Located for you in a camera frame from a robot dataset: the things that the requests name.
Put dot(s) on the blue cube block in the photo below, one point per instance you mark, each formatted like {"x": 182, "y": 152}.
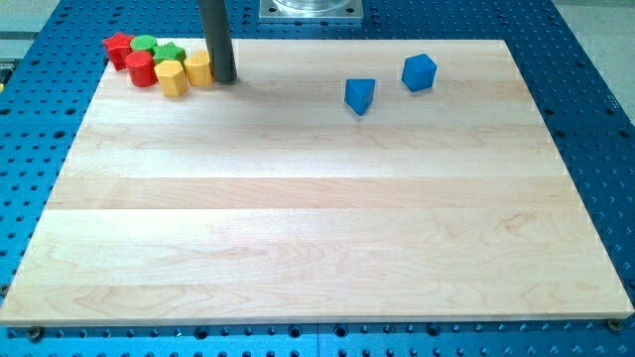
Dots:
{"x": 419, "y": 72}

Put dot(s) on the light wooden board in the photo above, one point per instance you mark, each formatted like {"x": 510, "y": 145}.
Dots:
{"x": 271, "y": 200}

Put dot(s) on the blue triangular prism block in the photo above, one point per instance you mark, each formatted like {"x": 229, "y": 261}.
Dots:
{"x": 359, "y": 94}

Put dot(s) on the yellow hexagon block rear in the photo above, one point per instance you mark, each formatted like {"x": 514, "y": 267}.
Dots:
{"x": 198, "y": 68}

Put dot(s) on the yellow hexagon block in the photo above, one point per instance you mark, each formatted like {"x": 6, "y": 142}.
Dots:
{"x": 172, "y": 78}
{"x": 198, "y": 68}

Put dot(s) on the yellow hexagon block front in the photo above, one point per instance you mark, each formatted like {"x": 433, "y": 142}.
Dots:
{"x": 172, "y": 78}

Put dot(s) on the green star block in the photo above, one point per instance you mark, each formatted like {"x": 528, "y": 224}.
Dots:
{"x": 169, "y": 51}

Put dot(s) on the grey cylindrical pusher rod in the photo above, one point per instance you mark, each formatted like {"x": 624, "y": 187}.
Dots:
{"x": 215, "y": 25}

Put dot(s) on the red cylinder block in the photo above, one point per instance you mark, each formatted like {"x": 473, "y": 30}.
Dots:
{"x": 140, "y": 66}

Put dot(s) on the green cylinder block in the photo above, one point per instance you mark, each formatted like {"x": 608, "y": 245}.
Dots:
{"x": 144, "y": 43}

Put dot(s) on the red star block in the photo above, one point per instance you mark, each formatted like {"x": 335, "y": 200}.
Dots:
{"x": 118, "y": 48}

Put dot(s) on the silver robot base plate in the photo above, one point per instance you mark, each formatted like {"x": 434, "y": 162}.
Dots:
{"x": 297, "y": 10}

